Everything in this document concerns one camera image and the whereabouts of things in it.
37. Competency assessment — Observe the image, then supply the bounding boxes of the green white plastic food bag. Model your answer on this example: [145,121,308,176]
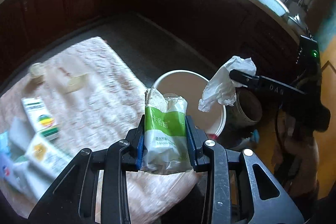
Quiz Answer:
[142,88,192,175]

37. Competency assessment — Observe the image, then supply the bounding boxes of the white tissue paper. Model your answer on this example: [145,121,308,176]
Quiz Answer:
[198,56,256,112]

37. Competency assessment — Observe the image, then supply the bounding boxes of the white green medicine box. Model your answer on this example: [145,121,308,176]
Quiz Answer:
[21,97,59,141]

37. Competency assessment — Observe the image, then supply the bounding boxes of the dark wooden kitchen cabinets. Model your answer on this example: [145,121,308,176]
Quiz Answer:
[1,0,298,83]

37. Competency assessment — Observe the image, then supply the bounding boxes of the white round trash bucket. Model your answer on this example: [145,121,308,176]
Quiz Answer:
[153,70,226,139]

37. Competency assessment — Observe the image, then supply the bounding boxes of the white yellow carton box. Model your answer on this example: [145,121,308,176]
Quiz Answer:
[25,134,72,179]

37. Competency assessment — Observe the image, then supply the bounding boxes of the white plastic basket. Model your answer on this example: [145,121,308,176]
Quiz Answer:
[258,0,289,17]

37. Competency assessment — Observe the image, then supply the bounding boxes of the crumpled beige paper ball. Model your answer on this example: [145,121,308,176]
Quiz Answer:
[29,63,46,84]

